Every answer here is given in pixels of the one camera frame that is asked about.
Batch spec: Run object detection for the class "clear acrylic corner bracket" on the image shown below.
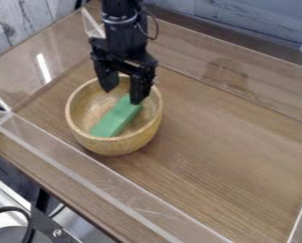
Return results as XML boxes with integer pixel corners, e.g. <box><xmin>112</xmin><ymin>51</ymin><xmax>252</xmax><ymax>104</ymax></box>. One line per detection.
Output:
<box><xmin>82</xmin><ymin>8</ymin><xmax>106</xmax><ymax>39</ymax></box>

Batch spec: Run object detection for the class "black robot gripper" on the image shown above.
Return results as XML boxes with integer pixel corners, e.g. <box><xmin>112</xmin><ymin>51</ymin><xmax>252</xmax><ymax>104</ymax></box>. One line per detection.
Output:
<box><xmin>89</xmin><ymin>17</ymin><xmax>161</xmax><ymax>105</ymax></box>

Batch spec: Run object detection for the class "black metal table bracket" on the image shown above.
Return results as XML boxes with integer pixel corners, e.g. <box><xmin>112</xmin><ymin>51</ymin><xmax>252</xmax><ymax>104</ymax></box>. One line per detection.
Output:
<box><xmin>29</xmin><ymin>189</ymin><xmax>83</xmax><ymax>243</ymax></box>

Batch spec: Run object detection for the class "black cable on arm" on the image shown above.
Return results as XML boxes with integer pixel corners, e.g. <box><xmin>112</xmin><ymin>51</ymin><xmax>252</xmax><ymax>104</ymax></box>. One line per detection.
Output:
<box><xmin>138</xmin><ymin>9</ymin><xmax>161</xmax><ymax>42</ymax></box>

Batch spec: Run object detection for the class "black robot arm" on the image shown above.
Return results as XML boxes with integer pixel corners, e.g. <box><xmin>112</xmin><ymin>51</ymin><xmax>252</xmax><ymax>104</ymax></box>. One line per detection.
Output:
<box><xmin>89</xmin><ymin>0</ymin><xmax>160</xmax><ymax>104</ymax></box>

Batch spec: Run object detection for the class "brown wooden bowl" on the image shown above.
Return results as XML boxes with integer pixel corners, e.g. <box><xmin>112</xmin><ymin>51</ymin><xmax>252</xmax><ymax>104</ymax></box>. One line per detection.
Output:
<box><xmin>65</xmin><ymin>74</ymin><xmax>164</xmax><ymax>156</ymax></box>

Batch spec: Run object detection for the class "clear acrylic tray wall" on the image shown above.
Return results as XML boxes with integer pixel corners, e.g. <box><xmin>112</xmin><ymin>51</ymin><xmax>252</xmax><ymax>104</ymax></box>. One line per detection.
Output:
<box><xmin>0</xmin><ymin>84</ymin><xmax>236</xmax><ymax>243</ymax></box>

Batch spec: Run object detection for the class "green rectangular block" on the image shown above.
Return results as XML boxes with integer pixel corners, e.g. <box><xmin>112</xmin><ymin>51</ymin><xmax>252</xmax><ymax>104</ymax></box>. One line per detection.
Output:
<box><xmin>90</xmin><ymin>94</ymin><xmax>142</xmax><ymax>138</ymax></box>

